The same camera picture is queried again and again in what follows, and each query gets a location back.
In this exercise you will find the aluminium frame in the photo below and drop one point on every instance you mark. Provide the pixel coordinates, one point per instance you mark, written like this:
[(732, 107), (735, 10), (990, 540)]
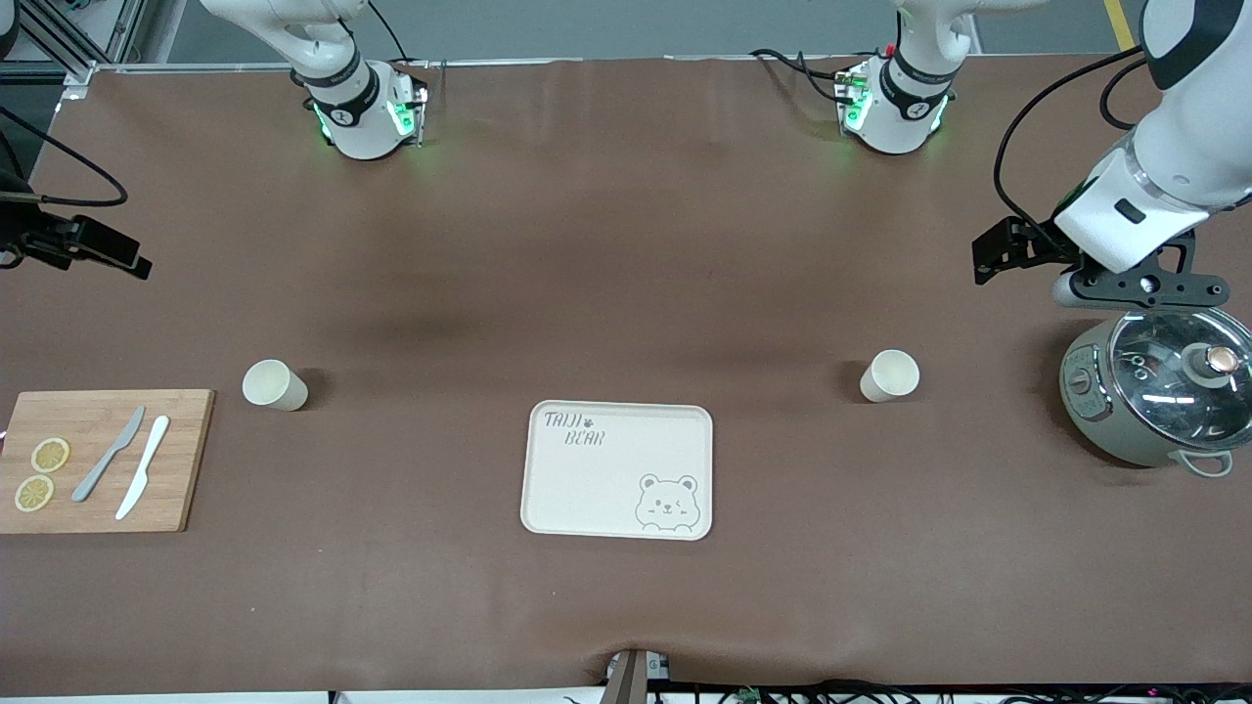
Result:
[(122, 29)]

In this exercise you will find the white plastic knife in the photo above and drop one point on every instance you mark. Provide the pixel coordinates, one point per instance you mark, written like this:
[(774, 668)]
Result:
[(143, 467)]

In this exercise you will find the wooden cutting board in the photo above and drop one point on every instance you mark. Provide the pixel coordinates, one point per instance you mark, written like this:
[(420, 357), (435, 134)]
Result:
[(186, 469)]

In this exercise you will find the white plastic cup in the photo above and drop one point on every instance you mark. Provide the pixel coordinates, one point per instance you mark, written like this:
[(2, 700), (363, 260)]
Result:
[(274, 384), (892, 376)]

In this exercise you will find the grey plastic knife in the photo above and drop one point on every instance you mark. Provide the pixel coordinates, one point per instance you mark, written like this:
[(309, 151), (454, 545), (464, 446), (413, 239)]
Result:
[(106, 457)]

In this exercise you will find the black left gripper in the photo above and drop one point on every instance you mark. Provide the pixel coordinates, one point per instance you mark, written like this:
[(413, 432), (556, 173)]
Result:
[(1039, 244)]

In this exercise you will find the cream tray with bear print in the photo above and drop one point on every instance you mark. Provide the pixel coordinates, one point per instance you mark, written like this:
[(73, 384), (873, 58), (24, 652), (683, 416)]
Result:
[(587, 499)]

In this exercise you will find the glass pot lid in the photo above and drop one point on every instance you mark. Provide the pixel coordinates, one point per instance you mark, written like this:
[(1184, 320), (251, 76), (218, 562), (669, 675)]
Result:
[(1174, 381)]

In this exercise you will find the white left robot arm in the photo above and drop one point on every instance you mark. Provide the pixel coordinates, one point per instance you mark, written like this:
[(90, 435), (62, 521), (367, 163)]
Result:
[(1193, 117)]

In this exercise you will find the black left camera mount bar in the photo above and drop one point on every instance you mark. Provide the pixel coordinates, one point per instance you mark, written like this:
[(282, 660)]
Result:
[(1188, 289)]

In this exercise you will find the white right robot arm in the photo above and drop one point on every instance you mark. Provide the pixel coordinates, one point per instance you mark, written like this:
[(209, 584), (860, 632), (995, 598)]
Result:
[(357, 117)]

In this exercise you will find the yellow lemon slice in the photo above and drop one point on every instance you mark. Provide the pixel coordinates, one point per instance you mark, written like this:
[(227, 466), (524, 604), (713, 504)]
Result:
[(51, 455), (34, 493)]

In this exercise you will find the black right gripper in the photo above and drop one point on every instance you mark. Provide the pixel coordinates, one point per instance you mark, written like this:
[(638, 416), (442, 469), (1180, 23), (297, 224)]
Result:
[(29, 235)]

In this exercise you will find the grey-green electric pot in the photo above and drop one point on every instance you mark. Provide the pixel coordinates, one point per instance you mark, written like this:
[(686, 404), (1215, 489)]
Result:
[(1091, 411)]

